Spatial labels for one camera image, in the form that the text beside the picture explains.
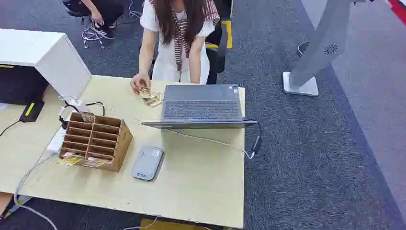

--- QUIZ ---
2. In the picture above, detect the printed card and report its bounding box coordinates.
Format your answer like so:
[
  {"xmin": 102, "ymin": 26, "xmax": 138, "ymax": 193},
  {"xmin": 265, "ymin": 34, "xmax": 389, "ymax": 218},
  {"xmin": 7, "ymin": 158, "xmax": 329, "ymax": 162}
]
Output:
[
  {"xmin": 138, "ymin": 85, "xmax": 158, "ymax": 100},
  {"xmin": 56, "ymin": 152, "xmax": 85, "ymax": 167},
  {"xmin": 80, "ymin": 157, "xmax": 111, "ymax": 169},
  {"xmin": 143, "ymin": 92, "xmax": 163, "ymax": 108},
  {"xmin": 79, "ymin": 112, "xmax": 96, "ymax": 124}
]

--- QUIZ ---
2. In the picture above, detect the white cabinet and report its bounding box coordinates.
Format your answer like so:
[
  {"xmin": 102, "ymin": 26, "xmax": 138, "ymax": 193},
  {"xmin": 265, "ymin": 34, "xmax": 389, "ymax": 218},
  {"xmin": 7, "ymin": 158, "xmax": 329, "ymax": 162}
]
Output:
[{"xmin": 0, "ymin": 28, "xmax": 92, "ymax": 99}]

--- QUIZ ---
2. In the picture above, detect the grey power strip cable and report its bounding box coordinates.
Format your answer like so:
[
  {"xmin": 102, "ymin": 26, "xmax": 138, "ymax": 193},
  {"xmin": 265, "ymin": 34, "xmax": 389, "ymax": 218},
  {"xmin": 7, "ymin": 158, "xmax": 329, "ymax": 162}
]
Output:
[{"xmin": 13, "ymin": 151, "xmax": 60, "ymax": 230}]

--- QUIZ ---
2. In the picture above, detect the yellow floor tape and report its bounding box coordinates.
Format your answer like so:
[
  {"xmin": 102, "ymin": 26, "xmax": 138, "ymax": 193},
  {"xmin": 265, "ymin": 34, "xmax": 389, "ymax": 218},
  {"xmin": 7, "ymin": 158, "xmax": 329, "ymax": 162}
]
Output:
[{"xmin": 205, "ymin": 20, "xmax": 234, "ymax": 49}]

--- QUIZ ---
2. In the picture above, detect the grey open laptop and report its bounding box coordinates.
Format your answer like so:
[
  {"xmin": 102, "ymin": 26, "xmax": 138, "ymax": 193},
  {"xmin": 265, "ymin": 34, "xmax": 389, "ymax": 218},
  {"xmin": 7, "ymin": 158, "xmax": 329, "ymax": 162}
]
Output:
[{"xmin": 141, "ymin": 84, "xmax": 258, "ymax": 130}]

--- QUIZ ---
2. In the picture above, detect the black cable with plug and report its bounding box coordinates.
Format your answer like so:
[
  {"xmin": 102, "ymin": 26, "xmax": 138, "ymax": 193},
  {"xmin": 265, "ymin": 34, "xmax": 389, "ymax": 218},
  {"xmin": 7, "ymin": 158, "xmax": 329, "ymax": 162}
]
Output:
[{"xmin": 58, "ymin": 101, "xmax": 106, "ymax": 130}]

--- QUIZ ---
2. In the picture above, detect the thin white cable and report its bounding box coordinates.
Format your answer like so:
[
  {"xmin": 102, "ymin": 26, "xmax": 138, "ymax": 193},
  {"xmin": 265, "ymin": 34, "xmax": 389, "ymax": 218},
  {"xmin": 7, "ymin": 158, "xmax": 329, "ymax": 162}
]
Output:
[{"xmin": 134, "ymin": 119, "xmax": 256, "ymax": 160}]

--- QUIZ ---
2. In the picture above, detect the standing person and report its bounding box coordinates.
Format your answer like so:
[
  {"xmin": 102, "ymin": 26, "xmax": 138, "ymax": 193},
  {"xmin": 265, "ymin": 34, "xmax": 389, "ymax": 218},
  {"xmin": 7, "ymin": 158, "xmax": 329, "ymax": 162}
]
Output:
[{"xmin": 130, "ymin": 0, "xmax": 221, "ymax": 95}]

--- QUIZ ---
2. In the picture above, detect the thin black adapter cable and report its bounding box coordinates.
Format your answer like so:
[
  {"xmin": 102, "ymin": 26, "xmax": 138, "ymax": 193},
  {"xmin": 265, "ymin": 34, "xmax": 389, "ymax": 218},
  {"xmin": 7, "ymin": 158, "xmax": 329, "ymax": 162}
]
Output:
[{"xmin": 0, "ymin": 120, "xmax": 22, "ymax": 138}]

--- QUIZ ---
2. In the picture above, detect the grey flat card reader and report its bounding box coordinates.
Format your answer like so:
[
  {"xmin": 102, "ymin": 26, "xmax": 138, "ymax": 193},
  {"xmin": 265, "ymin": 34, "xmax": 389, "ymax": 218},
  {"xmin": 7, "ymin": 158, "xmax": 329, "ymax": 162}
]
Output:
[{"xmin": 131, "ymin": 145, "xmax": 165, "ymax": 183}]

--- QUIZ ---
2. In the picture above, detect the white coiled cable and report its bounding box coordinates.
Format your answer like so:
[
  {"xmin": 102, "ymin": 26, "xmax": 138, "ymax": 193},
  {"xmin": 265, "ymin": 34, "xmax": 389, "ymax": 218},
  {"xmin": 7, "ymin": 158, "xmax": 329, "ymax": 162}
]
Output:
[{"xmin": 81, "ymin": 26, "xmax": 106, "ymax": 49}]

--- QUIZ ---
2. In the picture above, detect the seated person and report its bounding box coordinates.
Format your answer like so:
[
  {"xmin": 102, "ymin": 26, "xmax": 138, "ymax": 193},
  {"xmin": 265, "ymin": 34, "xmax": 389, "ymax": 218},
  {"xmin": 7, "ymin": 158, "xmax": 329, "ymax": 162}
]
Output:
[{"xmin": 62, "ymin": 0, "xmax": 126, "ymax": 40}]

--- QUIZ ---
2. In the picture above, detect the black adapter with yellow label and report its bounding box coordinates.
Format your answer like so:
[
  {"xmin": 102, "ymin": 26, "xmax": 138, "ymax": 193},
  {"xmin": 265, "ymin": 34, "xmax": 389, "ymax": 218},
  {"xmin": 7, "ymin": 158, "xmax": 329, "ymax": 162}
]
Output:
[{"xmin": 19, "ymin": 100, "xmax": 45, "ymax": 124}]

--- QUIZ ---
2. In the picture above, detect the wooden card sorting box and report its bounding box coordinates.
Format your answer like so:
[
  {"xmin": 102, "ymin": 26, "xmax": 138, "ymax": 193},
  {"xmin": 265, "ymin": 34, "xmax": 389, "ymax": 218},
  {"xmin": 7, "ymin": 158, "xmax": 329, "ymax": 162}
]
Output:
[{"xmin": 58, "ymin": 112, "xmax": 134, "ymax": 173}]

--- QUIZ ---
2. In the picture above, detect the grey stand with white base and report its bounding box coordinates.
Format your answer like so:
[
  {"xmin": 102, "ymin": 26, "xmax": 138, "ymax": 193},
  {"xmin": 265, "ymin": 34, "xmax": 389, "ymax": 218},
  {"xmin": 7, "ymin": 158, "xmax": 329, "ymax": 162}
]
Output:
[{"xmin": 282, "ymin": 0, "xmax": 366, "ymax": 97}]

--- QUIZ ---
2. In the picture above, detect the person's right hand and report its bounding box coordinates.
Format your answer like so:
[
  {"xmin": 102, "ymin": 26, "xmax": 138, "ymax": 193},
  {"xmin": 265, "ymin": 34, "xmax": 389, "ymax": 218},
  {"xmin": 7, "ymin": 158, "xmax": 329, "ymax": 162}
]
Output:
[{"xmin": 130, "ymin": 72, "xmax": 151, "ymax": 95}]

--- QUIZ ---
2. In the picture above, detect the white power strip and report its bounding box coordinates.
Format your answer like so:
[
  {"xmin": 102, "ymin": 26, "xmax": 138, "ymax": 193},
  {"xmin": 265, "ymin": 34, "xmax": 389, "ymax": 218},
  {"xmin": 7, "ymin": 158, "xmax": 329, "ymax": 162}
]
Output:
[{"xmin": 45, "ymin": 106, "xmax": 73, "ymax": 155}]

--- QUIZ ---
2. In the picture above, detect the black laptop charger cable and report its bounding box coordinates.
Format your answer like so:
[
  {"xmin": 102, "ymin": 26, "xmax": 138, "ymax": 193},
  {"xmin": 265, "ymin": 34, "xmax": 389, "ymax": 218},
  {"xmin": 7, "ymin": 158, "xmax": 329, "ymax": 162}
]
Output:
[{"xmin": 242, "ymin": 118, "xmax": 263, "ymax": 158}]

